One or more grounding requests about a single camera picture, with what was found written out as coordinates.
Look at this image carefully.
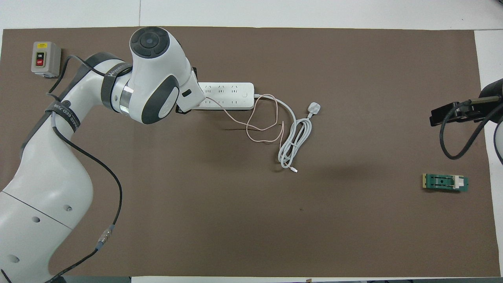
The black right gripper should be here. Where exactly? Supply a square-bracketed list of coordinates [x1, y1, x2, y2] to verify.
[430, 100, 492, 127]

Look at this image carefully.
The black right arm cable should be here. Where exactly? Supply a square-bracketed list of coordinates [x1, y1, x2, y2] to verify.
[439, 96, 503, 160]

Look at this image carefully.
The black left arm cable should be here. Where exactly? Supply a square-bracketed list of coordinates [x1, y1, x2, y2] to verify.
[47, 55, 123, 283]

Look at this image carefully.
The brown table mat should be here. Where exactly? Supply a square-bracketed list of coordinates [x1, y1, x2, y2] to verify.
[0, 27, 492, 277]

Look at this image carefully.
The green knife switch yellow base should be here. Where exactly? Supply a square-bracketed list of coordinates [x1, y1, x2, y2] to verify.
[422, 173, 469, 193]

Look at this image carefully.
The pink charger cable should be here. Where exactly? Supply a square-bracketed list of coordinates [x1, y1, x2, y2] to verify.
[205, 94, 285, 143]

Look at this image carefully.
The white power cord with plug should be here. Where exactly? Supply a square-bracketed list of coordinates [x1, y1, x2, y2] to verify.
[253, 94, 322, 173]

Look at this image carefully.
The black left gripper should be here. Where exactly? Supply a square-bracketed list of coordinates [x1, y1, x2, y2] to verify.
[175, 67, 198, 115]

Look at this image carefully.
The grey push button box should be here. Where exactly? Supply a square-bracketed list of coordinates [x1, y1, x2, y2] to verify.
[31, 41, 62, 78]

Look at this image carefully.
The white power strip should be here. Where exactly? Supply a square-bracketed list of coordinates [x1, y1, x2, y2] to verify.
[196, 82, 255, 110]

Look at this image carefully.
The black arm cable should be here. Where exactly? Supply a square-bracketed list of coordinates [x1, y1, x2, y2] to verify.
[47, 55, 123, 283]
[439, 96, 503, 160]

